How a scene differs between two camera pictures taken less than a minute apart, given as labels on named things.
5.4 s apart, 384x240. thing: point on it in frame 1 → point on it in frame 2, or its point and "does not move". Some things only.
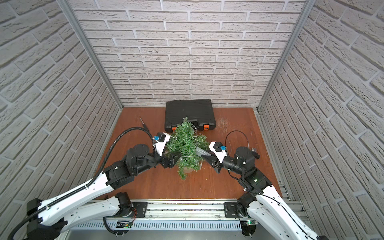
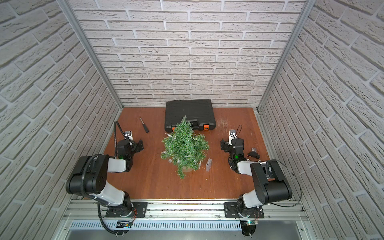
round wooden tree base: (188, 170) does not move
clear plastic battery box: (200, 151) → (208, 164)
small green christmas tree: (184, 141) does not move
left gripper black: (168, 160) → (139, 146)
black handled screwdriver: (143, 124) does not move
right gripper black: (216, 165) → (225, 144)
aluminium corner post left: (74, 19) does not move
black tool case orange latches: (199, 112) does not move
